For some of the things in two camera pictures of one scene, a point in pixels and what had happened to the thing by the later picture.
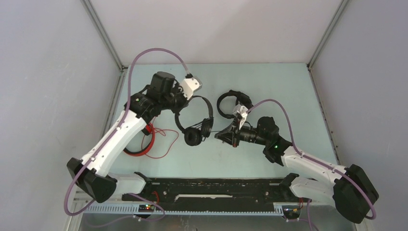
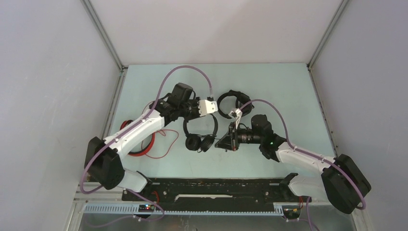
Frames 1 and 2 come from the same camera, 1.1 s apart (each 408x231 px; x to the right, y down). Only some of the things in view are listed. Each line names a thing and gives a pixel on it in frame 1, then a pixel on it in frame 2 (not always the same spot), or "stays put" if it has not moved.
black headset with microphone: (242, 98) stays put
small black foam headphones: (195, 135) -> (200, 143)
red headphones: (149, 129) stays put
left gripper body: (180, 101) -> (192, 110)
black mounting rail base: (215, 193) stays put
